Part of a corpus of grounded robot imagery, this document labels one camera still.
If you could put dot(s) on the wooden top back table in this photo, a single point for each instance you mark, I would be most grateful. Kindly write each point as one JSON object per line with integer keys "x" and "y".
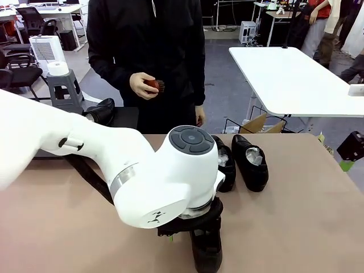
{"x": 281, "y": 13}

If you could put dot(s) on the person's left hand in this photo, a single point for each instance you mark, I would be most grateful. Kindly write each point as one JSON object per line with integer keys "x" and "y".
{"x": 200, "y": 115}

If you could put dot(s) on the black computer tower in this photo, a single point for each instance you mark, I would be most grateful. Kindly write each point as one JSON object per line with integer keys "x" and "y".
{"x": 67, "y": 39}

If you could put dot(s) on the seated person's dark leg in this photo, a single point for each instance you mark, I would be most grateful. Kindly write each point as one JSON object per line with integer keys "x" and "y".
{"x": 352, "y": 71}

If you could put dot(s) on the person's left forearm black sleeve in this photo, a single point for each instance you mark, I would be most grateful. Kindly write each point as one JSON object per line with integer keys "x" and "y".
{"x": 200, "y": 85}

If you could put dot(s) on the black leather dress shoe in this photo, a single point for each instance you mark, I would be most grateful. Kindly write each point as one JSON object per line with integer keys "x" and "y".
{"x": 229, "y": 176}
{"x": 102, "y": 112}
{"x": 207, "y": 256}
{"x": 253, "y": 176}

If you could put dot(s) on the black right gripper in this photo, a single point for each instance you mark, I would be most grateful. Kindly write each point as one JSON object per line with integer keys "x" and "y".
{"x": 354, "y": 148}

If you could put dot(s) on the person in red shirt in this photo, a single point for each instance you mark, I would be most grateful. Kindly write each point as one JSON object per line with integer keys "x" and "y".
{"x": 312, "y": 28}

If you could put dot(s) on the pale yellow paper scrap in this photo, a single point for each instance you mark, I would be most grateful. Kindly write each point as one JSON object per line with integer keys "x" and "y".
{"x": 322, "y": 138}

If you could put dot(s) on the person in cream top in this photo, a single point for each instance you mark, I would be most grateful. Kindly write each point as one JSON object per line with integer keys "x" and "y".
{"x": 334, "y": 22}

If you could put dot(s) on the red wooden shoe brush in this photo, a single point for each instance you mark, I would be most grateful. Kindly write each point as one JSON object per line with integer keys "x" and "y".
{"x": 157, "y": 85}

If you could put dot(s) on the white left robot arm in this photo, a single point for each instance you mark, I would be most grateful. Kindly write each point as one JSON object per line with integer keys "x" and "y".
{"x": 85, "y": 153}

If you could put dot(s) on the white folding table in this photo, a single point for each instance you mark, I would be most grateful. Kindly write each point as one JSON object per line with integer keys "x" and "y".
{"x": 284, "y": 79}

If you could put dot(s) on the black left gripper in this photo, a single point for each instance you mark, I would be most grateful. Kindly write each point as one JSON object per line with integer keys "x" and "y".
{"x": 167, "y": 230}

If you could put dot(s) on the person's right forearm black sleeve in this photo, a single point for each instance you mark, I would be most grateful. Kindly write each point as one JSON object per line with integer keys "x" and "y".
{"x": 109, "y": 71}

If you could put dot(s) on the person's right hand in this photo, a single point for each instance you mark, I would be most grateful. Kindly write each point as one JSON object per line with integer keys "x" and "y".
{"x": 139, "y": 85}

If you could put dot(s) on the white office desk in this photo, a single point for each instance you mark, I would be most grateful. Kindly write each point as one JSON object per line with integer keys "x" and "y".
{"x": 57, "y": 10}

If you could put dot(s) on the grey plastic stool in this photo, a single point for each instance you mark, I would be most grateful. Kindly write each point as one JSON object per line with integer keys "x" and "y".
{"x": 65, "y": 88}

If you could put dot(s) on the white computer case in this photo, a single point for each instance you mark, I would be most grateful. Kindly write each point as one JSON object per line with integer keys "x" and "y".
{"x": 248, "y": 31}

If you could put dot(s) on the person's black jacket torso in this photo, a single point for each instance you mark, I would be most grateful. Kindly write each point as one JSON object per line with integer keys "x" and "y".
{"x": 148, "y": 42}

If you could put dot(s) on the black office chair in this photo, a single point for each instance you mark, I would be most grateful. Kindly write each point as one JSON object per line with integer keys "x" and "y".
{"x": 34, "y": 20}
{"x": 20, "y": 74}

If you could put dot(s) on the white air purifier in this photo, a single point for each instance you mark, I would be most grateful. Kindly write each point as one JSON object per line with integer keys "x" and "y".
{"x": 45, "y": 51}

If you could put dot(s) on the brown cardboard box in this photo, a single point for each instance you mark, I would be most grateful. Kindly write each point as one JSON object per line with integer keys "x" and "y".
{"x": 256, "y": 125}

